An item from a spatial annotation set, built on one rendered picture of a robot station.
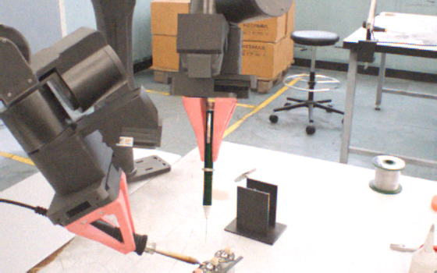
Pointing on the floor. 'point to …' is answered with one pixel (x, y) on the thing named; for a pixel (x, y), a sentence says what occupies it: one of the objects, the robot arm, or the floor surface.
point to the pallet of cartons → (264, 44)
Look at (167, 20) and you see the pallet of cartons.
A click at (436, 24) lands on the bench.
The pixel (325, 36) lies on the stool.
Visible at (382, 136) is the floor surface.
